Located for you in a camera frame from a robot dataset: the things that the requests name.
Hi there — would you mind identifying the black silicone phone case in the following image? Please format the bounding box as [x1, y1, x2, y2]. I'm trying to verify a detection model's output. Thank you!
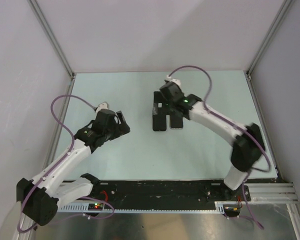
[151, 113, 167, 132]

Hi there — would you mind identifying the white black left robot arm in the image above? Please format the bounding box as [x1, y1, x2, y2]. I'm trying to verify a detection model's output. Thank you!
[16, 108, 130, 226]

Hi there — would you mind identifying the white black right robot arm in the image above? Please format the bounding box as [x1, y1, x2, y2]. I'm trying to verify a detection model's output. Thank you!
[152, 81, 265, 201]

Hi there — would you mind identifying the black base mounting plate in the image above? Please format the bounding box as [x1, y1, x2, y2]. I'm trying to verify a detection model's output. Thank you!
[88, 180, 251, 211]

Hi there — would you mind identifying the left controller circuit board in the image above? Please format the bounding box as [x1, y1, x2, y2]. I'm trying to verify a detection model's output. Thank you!
[88, 203, 104, 211]

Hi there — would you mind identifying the controller circuit board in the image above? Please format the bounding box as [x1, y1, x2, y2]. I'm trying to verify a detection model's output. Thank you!
[223, 204, 243, 218]
[88, 203, 104, 211]

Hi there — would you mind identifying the right controller circuit board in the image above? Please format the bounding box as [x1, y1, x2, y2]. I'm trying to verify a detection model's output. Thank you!
[223, 204, 243, 218]

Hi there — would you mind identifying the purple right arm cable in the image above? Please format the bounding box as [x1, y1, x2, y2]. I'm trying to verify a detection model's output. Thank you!
[167, 65, 272, 230]

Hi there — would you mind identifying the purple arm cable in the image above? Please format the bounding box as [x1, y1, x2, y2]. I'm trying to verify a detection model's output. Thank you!
[16, 94, 116, 235]
[167, 65, 272, 230]

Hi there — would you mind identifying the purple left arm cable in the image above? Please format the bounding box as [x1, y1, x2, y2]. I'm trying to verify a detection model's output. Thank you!
[16, 94, 116, 235]

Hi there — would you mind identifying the white slotted cable duct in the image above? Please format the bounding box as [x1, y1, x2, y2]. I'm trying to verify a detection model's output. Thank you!
[57, 201, 225, 214]

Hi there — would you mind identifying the aluminium left corner post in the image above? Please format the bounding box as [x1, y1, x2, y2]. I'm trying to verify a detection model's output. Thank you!
[27, 0, 76, 81]

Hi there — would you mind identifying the aluminium corner post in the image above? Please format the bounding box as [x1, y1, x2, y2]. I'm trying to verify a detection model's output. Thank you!
[27, 0, 76, 81]
[245, 0, 295, 81]

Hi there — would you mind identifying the aluminium front frame rail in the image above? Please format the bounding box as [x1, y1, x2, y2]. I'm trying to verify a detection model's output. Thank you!
[26, 181, 297, 203]

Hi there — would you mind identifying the aluminium right corner post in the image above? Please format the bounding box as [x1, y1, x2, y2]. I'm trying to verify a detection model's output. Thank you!
[245, 0, 295, 81]

